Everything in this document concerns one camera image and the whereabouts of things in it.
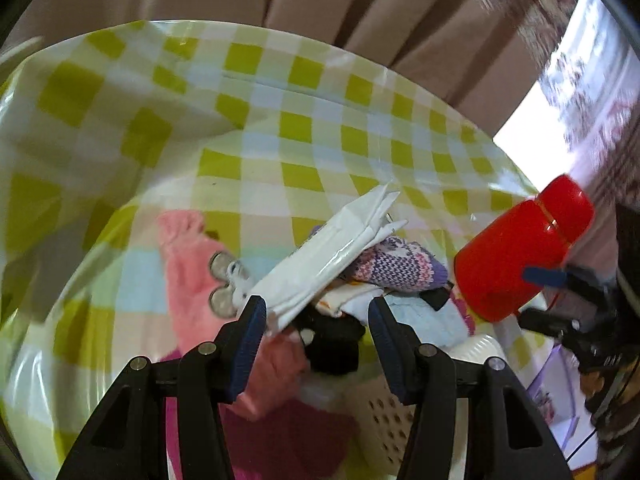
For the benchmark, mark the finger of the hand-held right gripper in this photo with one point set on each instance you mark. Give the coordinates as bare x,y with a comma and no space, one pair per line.
545,275
555,322

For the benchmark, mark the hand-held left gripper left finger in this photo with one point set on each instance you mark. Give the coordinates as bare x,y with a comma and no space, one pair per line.
250,340

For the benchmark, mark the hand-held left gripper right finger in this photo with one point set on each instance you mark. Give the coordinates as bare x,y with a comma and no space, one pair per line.
387,350

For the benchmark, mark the light blue sock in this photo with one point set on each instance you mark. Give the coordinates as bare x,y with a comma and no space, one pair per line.
430,322

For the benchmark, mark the purple cardboard box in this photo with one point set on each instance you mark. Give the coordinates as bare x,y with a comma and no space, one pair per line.
555,385

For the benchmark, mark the white perforated plastic basket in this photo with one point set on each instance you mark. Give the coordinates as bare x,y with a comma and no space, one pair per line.
380,415

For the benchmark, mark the white floral cloth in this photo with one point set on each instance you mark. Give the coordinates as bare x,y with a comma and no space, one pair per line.
345,300

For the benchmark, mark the purple patterned knit sock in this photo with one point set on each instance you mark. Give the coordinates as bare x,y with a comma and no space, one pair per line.
395,265

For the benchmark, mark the pink fuzzy sock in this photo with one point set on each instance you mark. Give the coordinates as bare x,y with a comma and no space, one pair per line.
190,270

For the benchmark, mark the magenta knit glove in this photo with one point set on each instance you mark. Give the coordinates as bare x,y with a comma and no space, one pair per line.
300,440

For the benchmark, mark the white plastic packet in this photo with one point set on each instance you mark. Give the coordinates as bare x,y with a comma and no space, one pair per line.
325,255

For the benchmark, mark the red thermos jug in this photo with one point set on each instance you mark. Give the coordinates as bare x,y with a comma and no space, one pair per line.
505,265

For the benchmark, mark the black cloth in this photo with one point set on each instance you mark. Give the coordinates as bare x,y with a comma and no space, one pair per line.
335,345

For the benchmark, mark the white lace curtain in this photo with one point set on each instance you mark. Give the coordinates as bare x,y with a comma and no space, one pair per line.
600,110

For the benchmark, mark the green checked plastic tablecloth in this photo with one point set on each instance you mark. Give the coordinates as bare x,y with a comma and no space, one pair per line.
250,135

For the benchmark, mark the beige curtain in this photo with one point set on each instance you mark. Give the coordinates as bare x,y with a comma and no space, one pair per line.
350,20

